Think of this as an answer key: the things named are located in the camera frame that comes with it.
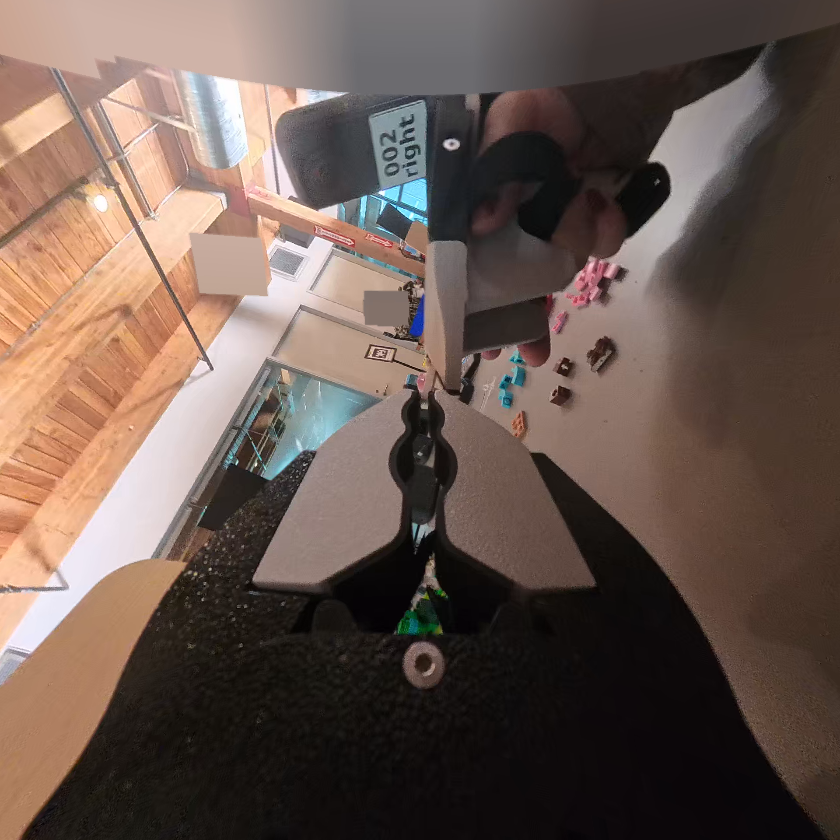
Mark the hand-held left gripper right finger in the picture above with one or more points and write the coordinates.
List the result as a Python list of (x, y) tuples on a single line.
[(512, 512)]

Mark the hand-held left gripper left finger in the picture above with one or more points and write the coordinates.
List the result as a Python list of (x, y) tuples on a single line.
[(334, 512)]

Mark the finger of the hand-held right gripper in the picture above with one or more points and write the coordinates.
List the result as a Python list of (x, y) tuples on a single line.
[(446, 308)]

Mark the small pink tan lego piece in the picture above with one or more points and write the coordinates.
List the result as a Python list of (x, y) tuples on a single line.
[(428, 384)]

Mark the person's right forearm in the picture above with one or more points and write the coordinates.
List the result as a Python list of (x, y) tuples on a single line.
[(630, 111)]

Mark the single cyan lego brick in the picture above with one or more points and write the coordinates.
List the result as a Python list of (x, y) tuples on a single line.
[(411, 382)]

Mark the orange lego brick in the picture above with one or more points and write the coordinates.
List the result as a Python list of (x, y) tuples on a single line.
[(520, 423)]

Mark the cluster of cyan lego bricks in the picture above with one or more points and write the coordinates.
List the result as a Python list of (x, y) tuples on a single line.
[(512, 387)]

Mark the pink lego brick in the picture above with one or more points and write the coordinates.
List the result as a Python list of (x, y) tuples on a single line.
[(561, 322)]

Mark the brown lego brick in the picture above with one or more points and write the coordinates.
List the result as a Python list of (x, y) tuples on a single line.
[(560, 396), (562, 366)]

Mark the green lego build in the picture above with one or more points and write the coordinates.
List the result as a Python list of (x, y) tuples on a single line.
[(420, 620)]

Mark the pile of pink lego bricks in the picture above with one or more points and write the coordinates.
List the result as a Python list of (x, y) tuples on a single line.
[(594, 282)]

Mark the dark reddish brown lego piece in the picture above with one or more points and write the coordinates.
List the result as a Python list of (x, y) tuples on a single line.
[(600, 354)]

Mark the person's right hand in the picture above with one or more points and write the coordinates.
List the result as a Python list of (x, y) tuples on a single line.
[(538, 111)]

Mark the black white marker sign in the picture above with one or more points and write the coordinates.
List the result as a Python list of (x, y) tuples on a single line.
[(380, 354)]

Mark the clear plastic wrapper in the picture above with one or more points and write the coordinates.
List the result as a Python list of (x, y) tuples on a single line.
[(485, 394)]

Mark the red white sign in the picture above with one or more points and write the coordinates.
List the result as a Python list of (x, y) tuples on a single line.
[(334, 235), (379, 240)]

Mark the black box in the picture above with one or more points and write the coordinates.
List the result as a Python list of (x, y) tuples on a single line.
[(229, 499)]

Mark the glass window panel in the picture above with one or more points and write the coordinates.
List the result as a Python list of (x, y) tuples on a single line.
[(308, 407)]

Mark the wooden beam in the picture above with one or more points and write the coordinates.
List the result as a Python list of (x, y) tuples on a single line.
[(295, 213)]

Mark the grey vent grille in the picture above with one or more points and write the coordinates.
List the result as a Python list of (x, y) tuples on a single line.
[(287, 261)]

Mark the light wooden curved board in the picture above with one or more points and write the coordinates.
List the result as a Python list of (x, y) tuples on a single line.
[(59, 656)]

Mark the round ceiling lamp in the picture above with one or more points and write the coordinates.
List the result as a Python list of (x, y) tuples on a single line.
[(100, 201)]

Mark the silver ventilation duct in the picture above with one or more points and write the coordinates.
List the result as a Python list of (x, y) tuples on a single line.
[(213, 118)]

